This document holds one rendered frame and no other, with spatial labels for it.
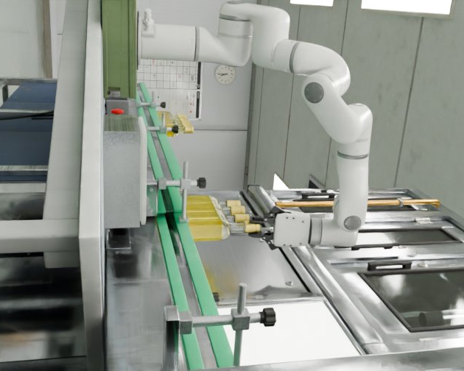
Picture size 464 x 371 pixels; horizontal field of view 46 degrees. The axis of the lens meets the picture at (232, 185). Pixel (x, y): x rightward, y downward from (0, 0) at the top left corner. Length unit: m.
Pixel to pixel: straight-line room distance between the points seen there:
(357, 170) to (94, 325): 0.78
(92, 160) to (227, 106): 6.67
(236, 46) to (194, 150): 6.20
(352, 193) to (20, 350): 0.88
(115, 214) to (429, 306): 0.92
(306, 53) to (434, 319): 0.79
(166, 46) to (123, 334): 0.82
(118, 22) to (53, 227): 0.63
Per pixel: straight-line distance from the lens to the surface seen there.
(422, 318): 1.60
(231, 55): 1.53
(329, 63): 1.47
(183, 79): 7.44
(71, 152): 1.08
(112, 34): 1.41
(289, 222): 1.54
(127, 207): 1.22
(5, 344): 1.37
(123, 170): 1.19
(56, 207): 0.97
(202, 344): 0.99
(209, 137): 7.67
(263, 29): 1.47
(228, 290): 1.49
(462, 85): 3.42
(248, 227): 1.54
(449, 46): 3.56
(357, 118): 1.37
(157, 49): 1.51
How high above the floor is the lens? 0.76
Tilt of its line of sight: 13 degrees up
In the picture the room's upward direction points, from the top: 89 degrees clockwise
